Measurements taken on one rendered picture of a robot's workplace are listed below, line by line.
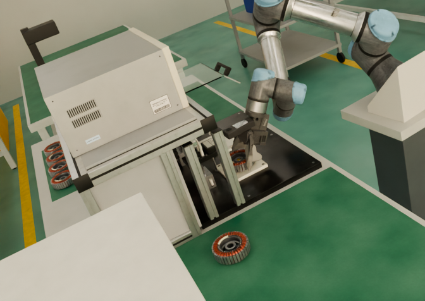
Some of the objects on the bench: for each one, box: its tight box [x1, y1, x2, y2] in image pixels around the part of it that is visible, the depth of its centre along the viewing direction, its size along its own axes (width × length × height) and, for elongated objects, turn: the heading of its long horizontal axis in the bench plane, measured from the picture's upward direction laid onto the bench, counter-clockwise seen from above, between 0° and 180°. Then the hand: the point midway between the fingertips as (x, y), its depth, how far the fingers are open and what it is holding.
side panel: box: [79, 151, 202, 249], centre depth 145 cm, size 28×3×32 cm, turn 142°
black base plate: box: [176, 111, 322, 230], centre depth 189 cm, size 47×64×2 cm
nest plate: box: [217, 159, 268, 181], centre depth 178 cm, size 15×15×1 cm
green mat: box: [175, 166, 425, 301], centre depth 129 cm, size 94×61×1 cm, turn 142°
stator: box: [211, 231, 250, 265], centre depth 142 cm, size 11×11×4 cm
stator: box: [230, 149, 255, 173], centre depth 177 cm, size 11×11×4 cm
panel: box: [169, 150, 202, 228], centre depth 176 cm, size 1×66×30 cm, turn 52°
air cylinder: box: [203, 166, 216, 190], centre depth 174 cm, size 5×8×6 cm
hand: (238, 163), depth 177 cm, fingers open, 14 cm apart
